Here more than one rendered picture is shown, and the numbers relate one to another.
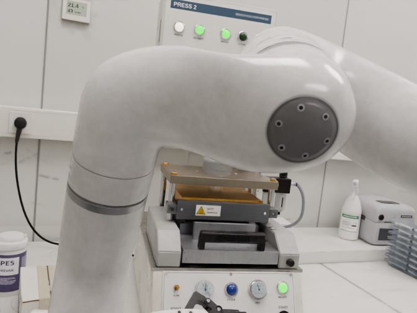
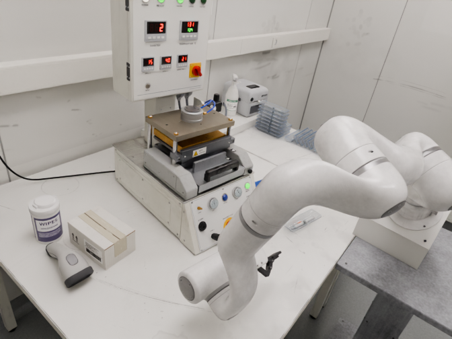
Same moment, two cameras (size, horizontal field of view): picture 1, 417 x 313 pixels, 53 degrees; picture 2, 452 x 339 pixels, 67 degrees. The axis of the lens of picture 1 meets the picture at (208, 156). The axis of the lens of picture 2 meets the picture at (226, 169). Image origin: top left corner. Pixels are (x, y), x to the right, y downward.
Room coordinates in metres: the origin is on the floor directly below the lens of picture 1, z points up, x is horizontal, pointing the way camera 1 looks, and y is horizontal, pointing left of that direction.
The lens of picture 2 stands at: (0.06, 0.49, 1.61)
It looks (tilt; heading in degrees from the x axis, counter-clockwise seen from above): 31 degrees down; 326
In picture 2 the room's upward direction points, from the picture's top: 9 degrees clockwise
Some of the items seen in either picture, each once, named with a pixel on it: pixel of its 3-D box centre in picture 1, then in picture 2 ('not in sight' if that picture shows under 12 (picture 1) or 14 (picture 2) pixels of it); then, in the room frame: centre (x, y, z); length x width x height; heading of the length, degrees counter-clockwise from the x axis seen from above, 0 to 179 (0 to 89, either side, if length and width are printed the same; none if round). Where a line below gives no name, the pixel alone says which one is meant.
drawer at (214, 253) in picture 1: (215, 230); (196, 157); (1.04, -0.04, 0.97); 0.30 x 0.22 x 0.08; 14
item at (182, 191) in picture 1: (218, 189); (192, 129); (1.08, -0.03, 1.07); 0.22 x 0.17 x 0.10; 104
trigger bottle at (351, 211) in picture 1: (351, 208); (232, 95); (1.74, -0.62, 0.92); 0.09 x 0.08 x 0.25; 157
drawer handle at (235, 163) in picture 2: (232, 240); (222, 169); (0.90, -0.07, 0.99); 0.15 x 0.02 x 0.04; 104
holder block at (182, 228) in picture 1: (211, 220); (188, 149); (1.08, -0.03, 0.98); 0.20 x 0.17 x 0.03; 104
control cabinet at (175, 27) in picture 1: (206, 115); (164, 65); (1.25, 0.02, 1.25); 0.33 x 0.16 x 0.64; 104
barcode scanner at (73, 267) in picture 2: not in sight; (63, 259); (0.88, 0.46, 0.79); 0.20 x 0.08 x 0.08; 22
